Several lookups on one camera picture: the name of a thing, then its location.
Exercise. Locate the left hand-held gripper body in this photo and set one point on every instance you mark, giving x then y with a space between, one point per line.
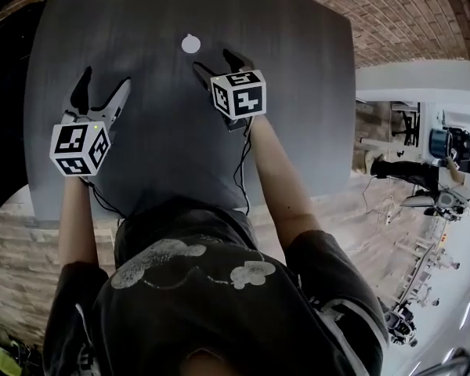
78 147

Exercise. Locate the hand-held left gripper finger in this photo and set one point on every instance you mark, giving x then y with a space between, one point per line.
113 100
80 92

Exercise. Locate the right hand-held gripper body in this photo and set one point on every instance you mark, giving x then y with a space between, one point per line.
241 96

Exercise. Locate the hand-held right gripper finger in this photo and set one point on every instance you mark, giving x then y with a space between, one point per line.
239 63
203 76

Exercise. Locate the round white tape measure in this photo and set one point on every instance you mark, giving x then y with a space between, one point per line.
190 44

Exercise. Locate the person's left forearm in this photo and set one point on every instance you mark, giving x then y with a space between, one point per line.
76 218

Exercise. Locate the person's right forearm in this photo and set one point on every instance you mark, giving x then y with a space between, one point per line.
274 178

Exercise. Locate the black headrest office chair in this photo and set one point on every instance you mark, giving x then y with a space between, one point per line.
4 104

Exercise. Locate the white table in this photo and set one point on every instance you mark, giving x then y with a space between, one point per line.
384 142

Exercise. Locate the white power strip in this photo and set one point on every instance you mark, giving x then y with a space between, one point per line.
387 217

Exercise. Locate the blue cylinder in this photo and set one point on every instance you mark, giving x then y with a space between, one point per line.
439 143

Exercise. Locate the black printed t-shirt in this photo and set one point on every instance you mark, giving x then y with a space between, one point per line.
203 319

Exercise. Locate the black machine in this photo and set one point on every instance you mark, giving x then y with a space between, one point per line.
401 327

